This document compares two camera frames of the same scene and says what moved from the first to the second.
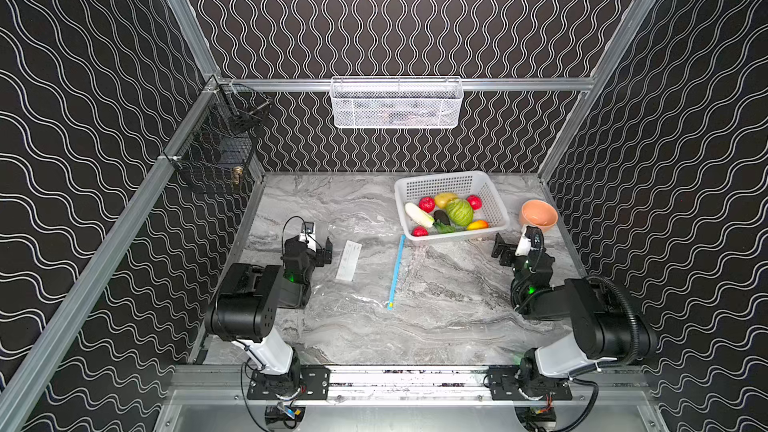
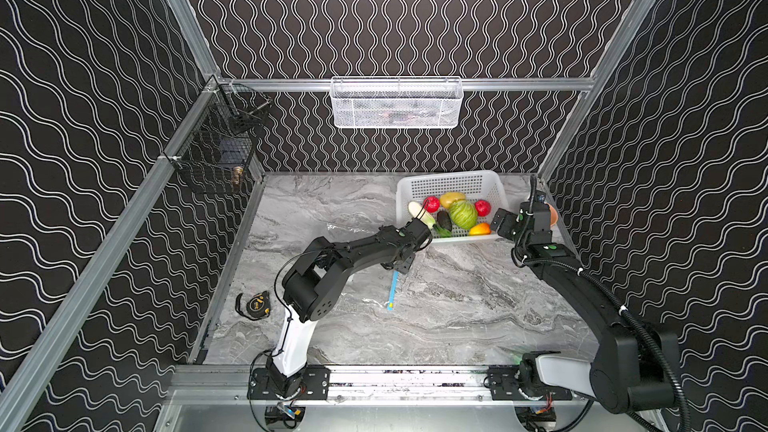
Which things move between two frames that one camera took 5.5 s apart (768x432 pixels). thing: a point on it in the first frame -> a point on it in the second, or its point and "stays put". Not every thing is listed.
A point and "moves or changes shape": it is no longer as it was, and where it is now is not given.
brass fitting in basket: x=237 y=172 stays put
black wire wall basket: x=217 y=145 stays put
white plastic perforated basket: x=464 y=184 moves or changes shape
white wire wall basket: x=396 y=102 stays put
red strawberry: x=427 y=204 stays put
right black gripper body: x=512 y=245 -> x=510 y=223
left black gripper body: x=321 y=253 -> x=417 y=234
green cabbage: x=459 y=212 stays put
